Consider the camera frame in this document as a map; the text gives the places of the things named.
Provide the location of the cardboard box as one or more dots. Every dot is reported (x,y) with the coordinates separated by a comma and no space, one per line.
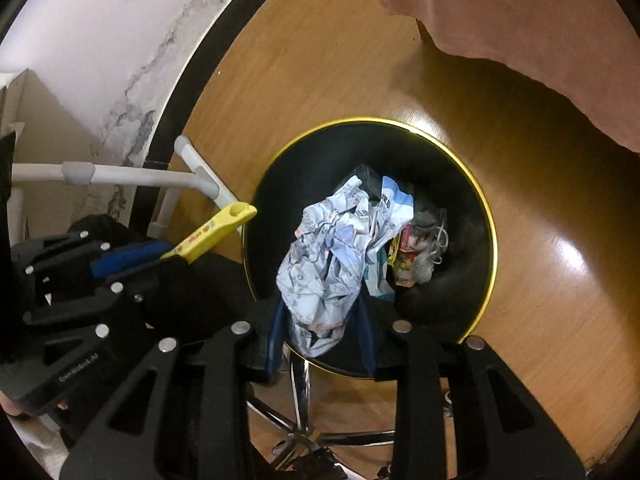
(45,125)

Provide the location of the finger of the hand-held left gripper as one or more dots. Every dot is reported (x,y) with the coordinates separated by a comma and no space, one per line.
(130,255)
(75,310)

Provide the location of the printed paper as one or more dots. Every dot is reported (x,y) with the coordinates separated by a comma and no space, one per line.
(325,260)

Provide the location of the chrome chair base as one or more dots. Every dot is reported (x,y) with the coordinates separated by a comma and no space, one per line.
(300,410)

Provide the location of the white and blue packet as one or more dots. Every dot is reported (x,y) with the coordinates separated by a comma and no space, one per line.
(392,205)

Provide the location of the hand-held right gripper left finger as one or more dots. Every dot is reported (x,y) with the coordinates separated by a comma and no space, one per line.
(220,385)

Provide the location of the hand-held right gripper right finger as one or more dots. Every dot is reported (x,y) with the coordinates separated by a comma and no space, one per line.
(430,390)

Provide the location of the pink blanket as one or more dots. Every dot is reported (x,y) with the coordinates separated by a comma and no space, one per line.
(525,20)

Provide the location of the white tube frame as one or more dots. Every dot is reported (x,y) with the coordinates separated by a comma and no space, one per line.
(140,176)

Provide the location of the black plastic piece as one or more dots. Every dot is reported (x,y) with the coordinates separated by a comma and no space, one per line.
(367,180)

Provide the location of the black gold-rimmed trash bin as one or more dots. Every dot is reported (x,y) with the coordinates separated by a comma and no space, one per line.
(450,240)

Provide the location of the red and yellow wrapper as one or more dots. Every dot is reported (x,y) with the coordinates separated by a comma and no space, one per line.
(407,247)

